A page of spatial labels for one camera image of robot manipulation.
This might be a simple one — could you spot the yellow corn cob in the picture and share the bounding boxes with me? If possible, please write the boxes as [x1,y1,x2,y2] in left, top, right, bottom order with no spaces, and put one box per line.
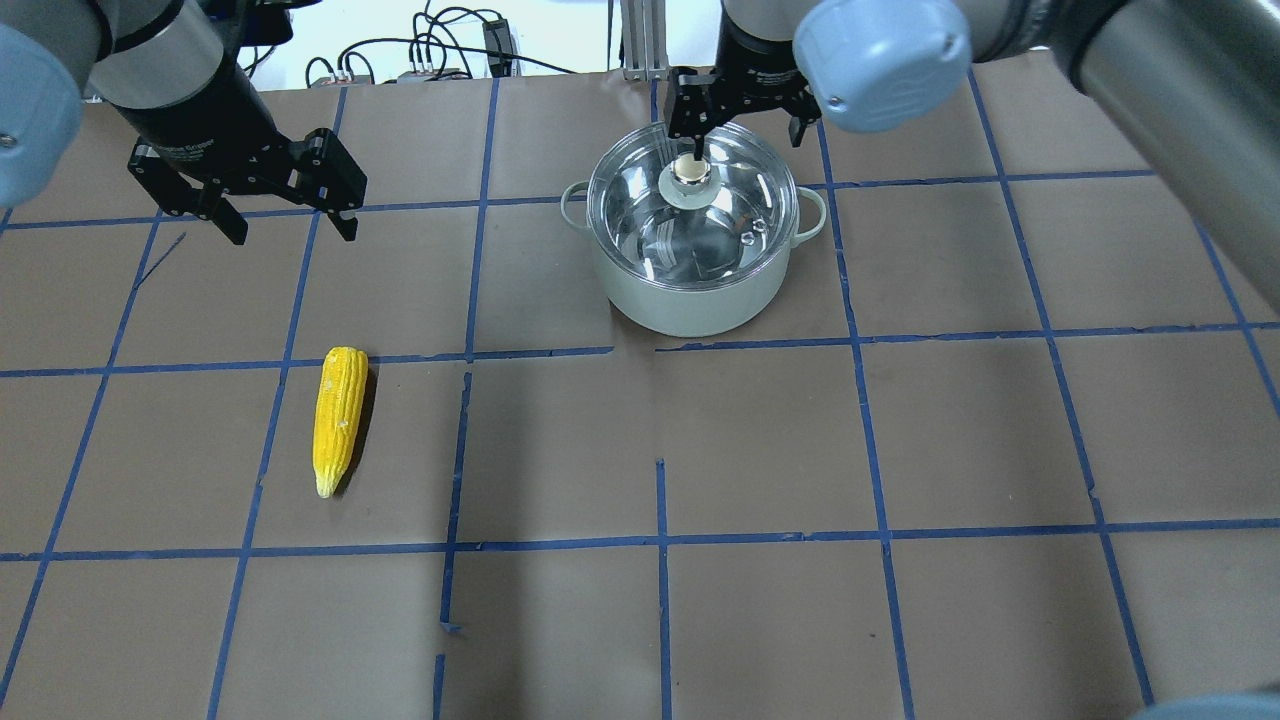
[312,346,369,498]

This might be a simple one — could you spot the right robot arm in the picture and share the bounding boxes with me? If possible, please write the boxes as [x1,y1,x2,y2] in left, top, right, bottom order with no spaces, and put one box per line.
[664,1,1279,306]

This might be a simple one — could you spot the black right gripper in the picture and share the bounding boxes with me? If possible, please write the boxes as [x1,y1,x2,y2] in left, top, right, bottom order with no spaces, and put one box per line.
[666,26,822,161]

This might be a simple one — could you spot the glass pot lid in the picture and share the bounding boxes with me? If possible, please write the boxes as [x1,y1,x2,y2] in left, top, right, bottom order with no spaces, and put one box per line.
[582,122,828,291]

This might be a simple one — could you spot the pale green steel pot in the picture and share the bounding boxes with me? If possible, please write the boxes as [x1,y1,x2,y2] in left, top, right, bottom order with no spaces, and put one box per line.
[559,122,829,338]

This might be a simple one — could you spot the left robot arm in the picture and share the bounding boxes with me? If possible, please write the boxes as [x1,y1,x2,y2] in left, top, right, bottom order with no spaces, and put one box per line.
[1,1,367,245]

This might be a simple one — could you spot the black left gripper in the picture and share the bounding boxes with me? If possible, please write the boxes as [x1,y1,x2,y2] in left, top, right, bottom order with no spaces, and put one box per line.
[125,61,369,246]

